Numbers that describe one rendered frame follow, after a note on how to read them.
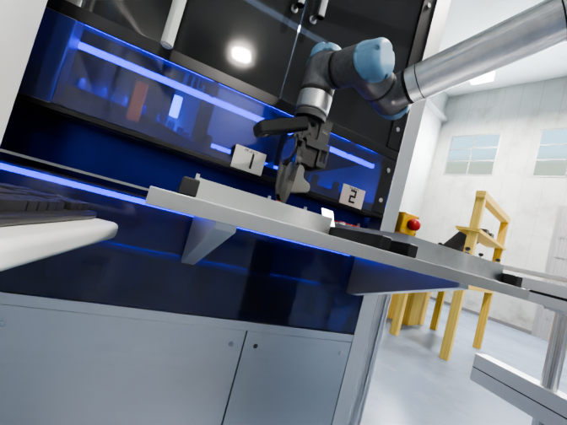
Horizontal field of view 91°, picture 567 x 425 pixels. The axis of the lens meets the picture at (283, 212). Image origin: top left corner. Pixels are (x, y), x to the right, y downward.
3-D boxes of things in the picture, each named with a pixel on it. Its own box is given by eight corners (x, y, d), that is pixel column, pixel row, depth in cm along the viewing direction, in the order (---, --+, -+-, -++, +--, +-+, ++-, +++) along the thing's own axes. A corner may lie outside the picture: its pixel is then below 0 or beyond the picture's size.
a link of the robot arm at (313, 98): (309, 83, 58) (293, 96, 66) (303, 104, 58) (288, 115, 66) (338, 98, 61) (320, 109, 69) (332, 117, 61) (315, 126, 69)
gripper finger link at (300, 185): (307, 209, 59) (316, 169, 61) (282, 201, 57) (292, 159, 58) (300, 210, 62) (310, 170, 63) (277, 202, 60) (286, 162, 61)
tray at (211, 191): (181, 197, 76) (186, 185, 76) (269, 221, 85) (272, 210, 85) (190, 198, 44) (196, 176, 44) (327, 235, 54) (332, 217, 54)
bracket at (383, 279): (346, 292, 87) (356, 251, 88) (353, 293, 88) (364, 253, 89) (445, 345, 56) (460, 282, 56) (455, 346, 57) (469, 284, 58)
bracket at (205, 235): (180, 260, 69) (195, 209, 69) (193, 263, 70) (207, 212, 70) (189, 314, 37) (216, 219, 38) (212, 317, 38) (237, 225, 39)
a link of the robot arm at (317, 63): (334, 33, 58) (304, 45, 64) (321, 83, 57) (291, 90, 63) (353, 56, 63) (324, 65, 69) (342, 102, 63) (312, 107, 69)
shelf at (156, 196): (160, 200, 74) (162, 192, 74) (368, 254, 100) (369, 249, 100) (144, 203, 29) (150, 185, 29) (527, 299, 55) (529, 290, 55)
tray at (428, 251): (310, 232, 78) (313, 219, 78) (381, 251, 87) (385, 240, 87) (403, 255, 46) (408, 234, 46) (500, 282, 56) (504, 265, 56)
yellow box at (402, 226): (385, 229, 100) (390, 210, 101) (399, 234, 103) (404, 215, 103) (401, 232, 93) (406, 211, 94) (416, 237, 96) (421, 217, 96)
